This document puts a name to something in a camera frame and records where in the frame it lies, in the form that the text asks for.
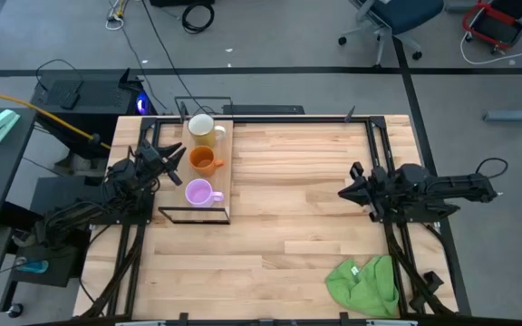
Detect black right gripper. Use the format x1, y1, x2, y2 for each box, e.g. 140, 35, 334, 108
337, 165, 401, 223

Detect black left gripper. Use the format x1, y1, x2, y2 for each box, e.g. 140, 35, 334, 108
135, 141, 188, 187

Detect orange mug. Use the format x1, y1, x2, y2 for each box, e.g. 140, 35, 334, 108
188, 145, 226, 178

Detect pink plastic mug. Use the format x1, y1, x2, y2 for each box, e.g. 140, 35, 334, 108
184, 178, 225, 208

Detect yellow mug with white handle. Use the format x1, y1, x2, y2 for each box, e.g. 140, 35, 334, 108
187, 112, 227, 149

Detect green cloth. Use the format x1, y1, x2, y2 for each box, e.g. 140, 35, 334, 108
324, 254, 401, 318

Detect black computer tower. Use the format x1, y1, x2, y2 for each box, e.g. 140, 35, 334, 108
30, 67, 156, 159

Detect black power strip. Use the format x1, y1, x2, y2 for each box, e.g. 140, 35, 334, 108
222, 104, 305, 116

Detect small black box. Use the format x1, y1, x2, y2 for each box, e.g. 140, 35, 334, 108
59, 91, 82, 111

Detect black low cart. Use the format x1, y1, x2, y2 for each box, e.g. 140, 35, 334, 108
0, 176, 92, 313

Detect tape roll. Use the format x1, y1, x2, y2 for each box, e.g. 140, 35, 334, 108
11, 228, 36, 248

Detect grey metal table foot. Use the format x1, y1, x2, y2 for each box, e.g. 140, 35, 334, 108
482, 101, 522, 123

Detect blue plastic bottle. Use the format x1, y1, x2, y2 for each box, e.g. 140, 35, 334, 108
14, 256, 50, 274

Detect mint green stapler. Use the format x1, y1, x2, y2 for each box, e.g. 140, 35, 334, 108
0, 109, 21, 145

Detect grey blue office chair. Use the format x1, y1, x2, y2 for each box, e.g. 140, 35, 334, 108
337, 0, 446, 69

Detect red and black cart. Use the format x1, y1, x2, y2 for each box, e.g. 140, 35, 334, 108
462, 0, 522, 51

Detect wooden shelf with black frame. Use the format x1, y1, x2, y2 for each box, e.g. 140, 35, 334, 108
158, 95, 235, 226

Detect long black floor cable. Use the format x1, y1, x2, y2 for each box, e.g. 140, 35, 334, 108
140, 0, 210, 115

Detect coiled black cable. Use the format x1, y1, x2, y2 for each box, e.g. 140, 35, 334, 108
181, 2, 216, 35

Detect black right arm cable loop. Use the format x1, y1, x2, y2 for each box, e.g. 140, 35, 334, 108
474, 157, 510, 180

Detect yellow hose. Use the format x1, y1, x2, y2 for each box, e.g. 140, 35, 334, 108
0, 86, 112, 150

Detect white floor cable bundle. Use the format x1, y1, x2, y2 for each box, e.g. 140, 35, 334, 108
105, 0, 129, 32

